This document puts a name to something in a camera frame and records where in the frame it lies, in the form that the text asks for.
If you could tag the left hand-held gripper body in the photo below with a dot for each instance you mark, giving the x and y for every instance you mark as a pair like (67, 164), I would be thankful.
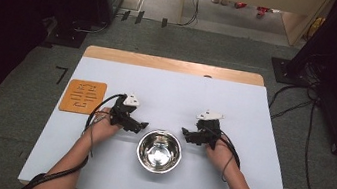
(121, 109)

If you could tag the white table cover sheet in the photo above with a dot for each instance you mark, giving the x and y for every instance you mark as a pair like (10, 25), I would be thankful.
(164, 88)

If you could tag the yellow object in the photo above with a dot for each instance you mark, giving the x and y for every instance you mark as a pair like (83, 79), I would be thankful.
(315, 25)

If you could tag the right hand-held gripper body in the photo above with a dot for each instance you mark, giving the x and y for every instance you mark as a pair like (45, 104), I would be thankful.
(208, 127)

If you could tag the stainless steel bowl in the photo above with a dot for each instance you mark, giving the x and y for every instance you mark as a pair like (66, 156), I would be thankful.
(159, 151)

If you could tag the red shoe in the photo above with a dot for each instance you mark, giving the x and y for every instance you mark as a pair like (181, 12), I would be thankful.
(240, 5)
(262, 11)

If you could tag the pale shoes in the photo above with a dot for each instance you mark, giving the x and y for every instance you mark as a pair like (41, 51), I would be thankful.
(219, 1)

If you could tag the black corner tape mark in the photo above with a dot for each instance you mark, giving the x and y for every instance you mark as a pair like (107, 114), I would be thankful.
(62, 73)

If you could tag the black stand base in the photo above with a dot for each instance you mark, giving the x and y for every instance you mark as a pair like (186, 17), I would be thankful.
(286, 73)
(65, 38)

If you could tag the person's right hand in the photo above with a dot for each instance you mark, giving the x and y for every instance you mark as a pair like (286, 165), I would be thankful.
(219, 154)

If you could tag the person's left hand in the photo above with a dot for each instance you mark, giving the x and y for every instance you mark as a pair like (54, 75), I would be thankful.
(102, 129)

